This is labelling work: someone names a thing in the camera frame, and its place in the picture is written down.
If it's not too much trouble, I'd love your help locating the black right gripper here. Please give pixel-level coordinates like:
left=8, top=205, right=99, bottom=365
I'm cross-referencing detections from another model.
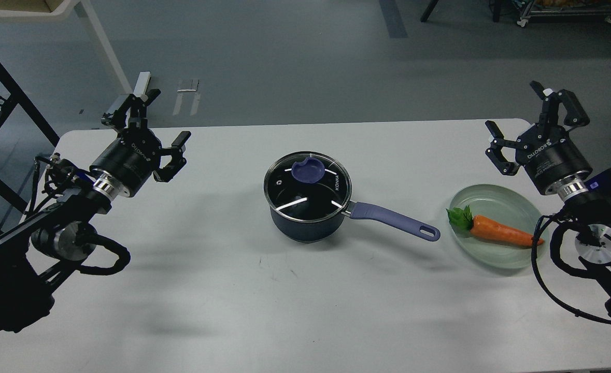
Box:
left=485, top=81, right=593, bottom=196

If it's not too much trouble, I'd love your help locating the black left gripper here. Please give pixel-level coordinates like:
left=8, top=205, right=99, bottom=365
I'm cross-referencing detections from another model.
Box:
left=89, top=88, right=191, bottom=197

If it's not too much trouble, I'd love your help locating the glass pot lid purple knob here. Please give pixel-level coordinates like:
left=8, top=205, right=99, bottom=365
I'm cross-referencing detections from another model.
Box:
left=263, top=151, right=352, bottom=222

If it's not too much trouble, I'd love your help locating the dark blue saucepan purple handle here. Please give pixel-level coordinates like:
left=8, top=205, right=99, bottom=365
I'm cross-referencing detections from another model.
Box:
left=264, top=151, right=441, bottom=244

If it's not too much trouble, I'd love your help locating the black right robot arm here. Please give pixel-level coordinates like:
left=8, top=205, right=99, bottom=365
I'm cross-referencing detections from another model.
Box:
left=485, top=81, right=611, bottom=324

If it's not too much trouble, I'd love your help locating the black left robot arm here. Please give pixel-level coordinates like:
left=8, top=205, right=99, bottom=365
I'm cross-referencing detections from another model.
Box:
left=0, top=88, right=191, bottom=333

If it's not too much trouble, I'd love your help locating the orange toy carrot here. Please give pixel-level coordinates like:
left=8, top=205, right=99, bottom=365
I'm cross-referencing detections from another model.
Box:
left=446, top=205, right=534, bottom=247

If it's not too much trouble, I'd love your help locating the metal cart with casters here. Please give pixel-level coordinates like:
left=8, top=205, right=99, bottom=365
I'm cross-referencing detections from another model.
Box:
left=511, top=1, right=611, bottom=27

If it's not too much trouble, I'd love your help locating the white table leg frame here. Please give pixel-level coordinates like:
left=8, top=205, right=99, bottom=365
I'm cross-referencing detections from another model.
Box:
left=0, top=1, right=151, bottom=99

